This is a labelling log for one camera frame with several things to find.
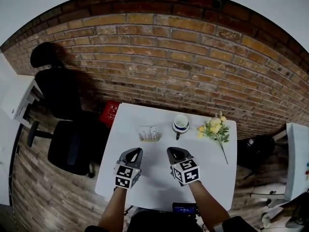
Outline white blue-striped cup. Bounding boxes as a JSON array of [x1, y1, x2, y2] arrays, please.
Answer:
[[171, 114, 190, 141]]

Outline black backpack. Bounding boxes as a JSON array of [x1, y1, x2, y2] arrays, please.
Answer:
[[236, 134, 276, 180]]

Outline small white side table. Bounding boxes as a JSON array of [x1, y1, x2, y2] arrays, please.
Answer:
[[0, 77, 45, 128]]

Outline yellow artificial flower bouquet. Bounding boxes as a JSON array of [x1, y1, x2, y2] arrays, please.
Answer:
[[197, 111, 230, 165]]

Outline black device with blue screen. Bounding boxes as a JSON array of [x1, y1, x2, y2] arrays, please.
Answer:
[[171, 202, 200, 215]]

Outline person's right forearm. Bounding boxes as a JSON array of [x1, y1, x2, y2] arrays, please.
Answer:
[[188, 181, 230, 229]]

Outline black office chair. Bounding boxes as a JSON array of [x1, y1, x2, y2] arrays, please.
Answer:
[[26, 42, 111, 179]]

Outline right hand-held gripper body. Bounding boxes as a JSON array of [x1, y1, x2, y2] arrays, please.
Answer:
[[170, 153, 202, 188]]

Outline red box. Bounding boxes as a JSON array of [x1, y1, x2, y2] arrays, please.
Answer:
[[98, 100, 120, 129]]

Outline person's black shirt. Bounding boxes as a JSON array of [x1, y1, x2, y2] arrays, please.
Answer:
[[84, 208, 258, 232]]

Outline pale blue-topped white table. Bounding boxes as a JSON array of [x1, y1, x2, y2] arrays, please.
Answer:
[[250, 122, 309, 209]]

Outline person's left forearm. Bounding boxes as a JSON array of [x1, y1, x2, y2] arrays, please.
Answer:
[[98, 186, 127, 229]]

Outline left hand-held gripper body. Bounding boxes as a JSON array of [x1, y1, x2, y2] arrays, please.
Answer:
[[113, 153, 143, 190]]

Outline clear test tube rack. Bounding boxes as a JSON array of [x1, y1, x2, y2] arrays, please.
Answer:
[[138, 125, 161, 143]]

